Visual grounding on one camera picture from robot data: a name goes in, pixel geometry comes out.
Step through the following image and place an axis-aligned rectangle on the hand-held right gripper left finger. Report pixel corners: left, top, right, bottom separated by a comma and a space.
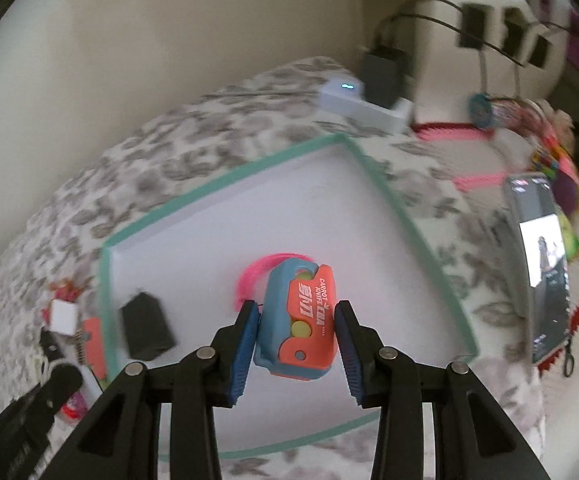
36, 300, 261, 480

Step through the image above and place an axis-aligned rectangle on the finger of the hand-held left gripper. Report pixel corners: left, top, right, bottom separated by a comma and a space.
0, 362, 85, 480

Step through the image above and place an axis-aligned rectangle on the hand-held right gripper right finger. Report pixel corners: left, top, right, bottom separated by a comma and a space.
333, 300, 553, 480

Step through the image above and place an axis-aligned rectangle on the orange and blue toy knife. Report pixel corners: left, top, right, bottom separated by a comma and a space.
253, 258, 339, 380

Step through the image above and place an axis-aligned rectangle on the white tray with teal rim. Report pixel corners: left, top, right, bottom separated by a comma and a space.
99, 132, 480, 461

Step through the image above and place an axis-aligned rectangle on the pink purple tube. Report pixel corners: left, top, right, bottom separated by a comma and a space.
62, 392, 87, 418

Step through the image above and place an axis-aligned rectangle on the pale plastic piece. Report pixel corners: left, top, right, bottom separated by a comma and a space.
82, 367, 102, 403

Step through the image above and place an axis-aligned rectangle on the small black object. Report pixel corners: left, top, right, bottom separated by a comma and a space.
39, 329, 67, 363

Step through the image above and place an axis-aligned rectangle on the red plastic piece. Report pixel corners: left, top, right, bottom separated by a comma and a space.
82, 317, 107, 380

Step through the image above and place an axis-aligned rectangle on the black box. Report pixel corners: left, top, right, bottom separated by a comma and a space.
119, 291, 177, 361

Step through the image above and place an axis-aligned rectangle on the small red trinket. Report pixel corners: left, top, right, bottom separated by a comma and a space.
49, 280, 90, 303

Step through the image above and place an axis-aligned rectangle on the grey floral bedsheet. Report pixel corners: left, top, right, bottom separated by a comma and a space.
0, 55, 545, 480

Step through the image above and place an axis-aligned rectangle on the smartphone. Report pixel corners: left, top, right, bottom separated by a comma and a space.
503, 172, 573, 365

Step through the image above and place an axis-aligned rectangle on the white power bank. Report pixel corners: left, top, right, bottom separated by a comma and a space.
318, 77, 414, 133

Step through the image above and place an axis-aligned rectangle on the teal round tag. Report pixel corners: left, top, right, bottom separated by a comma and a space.
469, 92, 494, 128

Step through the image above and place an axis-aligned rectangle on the black power adapter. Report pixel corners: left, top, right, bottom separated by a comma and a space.
360, 47, 405, 108

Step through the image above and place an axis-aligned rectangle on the pile of colourful trinkets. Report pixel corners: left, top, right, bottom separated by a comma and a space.
489, 97, 579, 261

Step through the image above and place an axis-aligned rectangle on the white shelf unit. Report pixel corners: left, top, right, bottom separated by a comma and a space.
359, 0, 575, 126

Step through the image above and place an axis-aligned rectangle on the pink hair tie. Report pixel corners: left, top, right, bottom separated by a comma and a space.
234, 253, 315, 311

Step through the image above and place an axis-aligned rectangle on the black cable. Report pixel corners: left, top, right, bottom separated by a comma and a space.
374, 0, 570, 68

